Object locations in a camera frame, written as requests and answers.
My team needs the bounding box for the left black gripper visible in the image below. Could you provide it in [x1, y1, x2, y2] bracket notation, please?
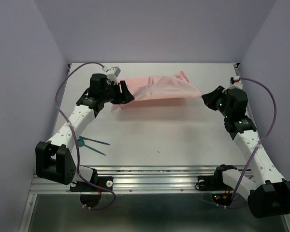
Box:
[101, 80, 134, 104]

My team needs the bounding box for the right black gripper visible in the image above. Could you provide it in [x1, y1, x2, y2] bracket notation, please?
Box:
[202, 85, 232, 117]

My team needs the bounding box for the pink satin napkin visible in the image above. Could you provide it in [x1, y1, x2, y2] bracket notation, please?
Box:
[111, 71, 202, 111]

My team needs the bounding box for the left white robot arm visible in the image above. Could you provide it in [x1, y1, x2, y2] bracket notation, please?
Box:
[35, 73, 134, 190]

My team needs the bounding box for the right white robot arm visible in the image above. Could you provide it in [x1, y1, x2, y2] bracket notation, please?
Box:
[202, 86, 290, 218]

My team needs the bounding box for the teal plastic utensil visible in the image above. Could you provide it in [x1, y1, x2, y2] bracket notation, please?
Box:
[79, 136, 110, 145]

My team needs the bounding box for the teal plastic spoon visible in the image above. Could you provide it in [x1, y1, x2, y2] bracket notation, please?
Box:
[77, 139, 106, 156]

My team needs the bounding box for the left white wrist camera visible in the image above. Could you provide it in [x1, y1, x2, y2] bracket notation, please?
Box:
[102, 66, 121, 83]

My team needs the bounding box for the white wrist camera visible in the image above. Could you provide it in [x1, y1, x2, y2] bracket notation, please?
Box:
[102, 66, 121, 83]
[223, 76, 243, 92]

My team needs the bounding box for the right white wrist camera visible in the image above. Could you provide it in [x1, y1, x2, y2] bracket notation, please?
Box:
[223, 76, 243, 92]

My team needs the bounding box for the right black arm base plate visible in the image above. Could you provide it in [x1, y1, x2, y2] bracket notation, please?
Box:
[195, 175, 229, 191]

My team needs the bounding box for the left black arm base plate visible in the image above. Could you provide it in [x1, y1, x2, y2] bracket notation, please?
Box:
[69, 175, 115, 193]

